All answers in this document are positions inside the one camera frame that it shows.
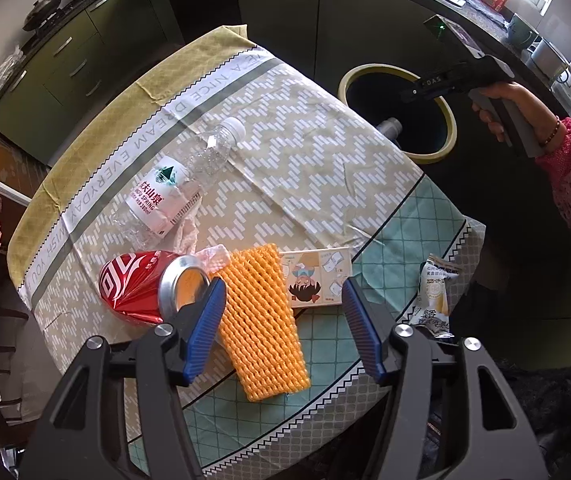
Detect orange foam fruit net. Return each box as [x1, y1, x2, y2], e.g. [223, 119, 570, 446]
[216, 244, 310, 402]

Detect cartoon printed small box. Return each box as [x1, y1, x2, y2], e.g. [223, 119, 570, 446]
[281, 247, 353, 309]

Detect white tissue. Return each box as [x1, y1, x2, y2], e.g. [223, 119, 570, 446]
[167, 194, 235, 279]

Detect crushed red cola can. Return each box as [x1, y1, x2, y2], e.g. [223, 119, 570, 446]
[99, 250, 210, 324]

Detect white snack wrapper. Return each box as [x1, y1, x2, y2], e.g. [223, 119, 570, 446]
[409, 255, 460, 339]

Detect clear plastic water bottle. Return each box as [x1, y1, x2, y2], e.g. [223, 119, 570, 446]
[112, 117, 246, 250]

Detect yellow rimmed blue trash bin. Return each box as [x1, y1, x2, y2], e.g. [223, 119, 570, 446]
[337, 63, 458, 165]

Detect green kitchen cabinets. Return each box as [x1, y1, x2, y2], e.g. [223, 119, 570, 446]
[0, 0, 455, 164]

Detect person's right hand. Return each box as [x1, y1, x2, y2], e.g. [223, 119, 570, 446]
[471, 80, 564, 149]

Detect green mug on counter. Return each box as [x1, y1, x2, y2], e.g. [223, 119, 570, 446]
[507, 14, 538, 51]

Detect black wok on stove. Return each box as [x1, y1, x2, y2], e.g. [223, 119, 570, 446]
[22, 0, 62, 32]

